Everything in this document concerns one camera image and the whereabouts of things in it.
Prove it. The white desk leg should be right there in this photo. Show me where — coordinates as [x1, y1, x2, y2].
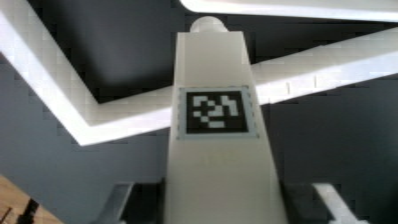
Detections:
[163, 16, 287, 224]

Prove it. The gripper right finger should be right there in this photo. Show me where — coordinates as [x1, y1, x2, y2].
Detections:
[312, 183, 369, 224]

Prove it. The white left fence block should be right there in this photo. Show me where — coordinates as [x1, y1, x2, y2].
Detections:
[0, 0, 101, 146]

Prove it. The white front fence bar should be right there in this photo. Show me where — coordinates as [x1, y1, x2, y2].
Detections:
[78, 27, 398, 146]

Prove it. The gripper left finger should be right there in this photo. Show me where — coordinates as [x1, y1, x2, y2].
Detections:
[90, 183, 135, 224]

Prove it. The white desk top tray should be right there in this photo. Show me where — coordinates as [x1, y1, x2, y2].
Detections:
[179, 0, 398, 22]

